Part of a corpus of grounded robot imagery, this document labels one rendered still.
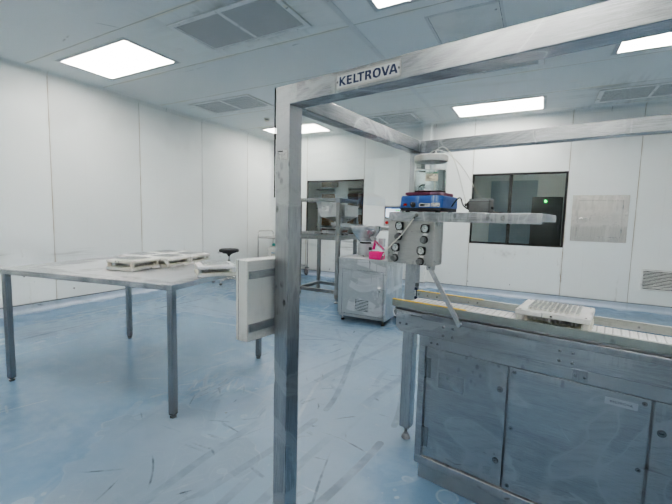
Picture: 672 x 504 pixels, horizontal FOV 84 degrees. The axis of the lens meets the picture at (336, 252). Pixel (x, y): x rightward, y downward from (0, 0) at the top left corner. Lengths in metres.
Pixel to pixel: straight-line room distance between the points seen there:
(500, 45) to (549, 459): 1.48
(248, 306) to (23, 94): 5.03
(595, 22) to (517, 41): 0.13
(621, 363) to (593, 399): 0.19
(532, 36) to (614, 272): 6.03
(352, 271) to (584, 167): 3.99
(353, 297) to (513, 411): 2.92
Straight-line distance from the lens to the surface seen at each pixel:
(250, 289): 1.19
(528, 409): 1.77
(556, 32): 0.94
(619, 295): 6.88
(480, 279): 6.83
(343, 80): 1.12
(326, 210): 5.43
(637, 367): 1.61
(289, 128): 1.22
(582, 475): 1.84
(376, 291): 4.27
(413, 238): 1.66
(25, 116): 5.88
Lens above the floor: 1.22
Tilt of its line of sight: 5 degrees down
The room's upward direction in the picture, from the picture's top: 1 degrees clockwise
